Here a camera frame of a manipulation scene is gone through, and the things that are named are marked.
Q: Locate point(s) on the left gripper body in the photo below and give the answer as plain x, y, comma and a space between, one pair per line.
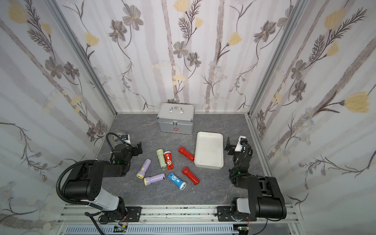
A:
136, 149

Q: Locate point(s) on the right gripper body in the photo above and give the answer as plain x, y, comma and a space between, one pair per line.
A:
233, 148

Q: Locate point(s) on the pale green flashlight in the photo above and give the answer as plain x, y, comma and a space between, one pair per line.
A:
161, 158

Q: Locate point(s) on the purple flashlight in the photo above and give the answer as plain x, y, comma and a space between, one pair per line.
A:
141, 174
154, 179

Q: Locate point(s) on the red flashlight white logo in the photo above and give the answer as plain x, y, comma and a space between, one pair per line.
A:
168, 160

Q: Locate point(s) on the blue flashlight white logo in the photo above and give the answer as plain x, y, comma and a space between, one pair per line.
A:
178, 182

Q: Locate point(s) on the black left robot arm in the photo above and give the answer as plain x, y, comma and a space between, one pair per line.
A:
81, 183

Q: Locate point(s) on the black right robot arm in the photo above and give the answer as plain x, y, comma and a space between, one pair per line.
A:
264, 197

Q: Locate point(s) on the white plastic storage tray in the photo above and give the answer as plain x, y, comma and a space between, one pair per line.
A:
209, 150

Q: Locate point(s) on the clear tape roll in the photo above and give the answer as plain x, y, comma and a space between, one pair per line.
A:
123, 136

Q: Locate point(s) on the silver aluminium first-aid case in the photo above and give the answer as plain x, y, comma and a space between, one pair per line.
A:
176, 118

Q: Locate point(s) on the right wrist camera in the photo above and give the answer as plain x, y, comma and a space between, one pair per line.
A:
241, 143

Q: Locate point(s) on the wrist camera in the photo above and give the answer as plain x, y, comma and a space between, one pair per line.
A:
241, 143
127, 142

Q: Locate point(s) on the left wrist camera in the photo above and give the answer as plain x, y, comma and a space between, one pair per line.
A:
127, 142

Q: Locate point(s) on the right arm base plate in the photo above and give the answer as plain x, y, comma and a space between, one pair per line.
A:
227, 214

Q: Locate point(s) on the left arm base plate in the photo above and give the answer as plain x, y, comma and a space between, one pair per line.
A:
132, 213

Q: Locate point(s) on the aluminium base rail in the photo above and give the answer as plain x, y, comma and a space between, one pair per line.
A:
199, 219

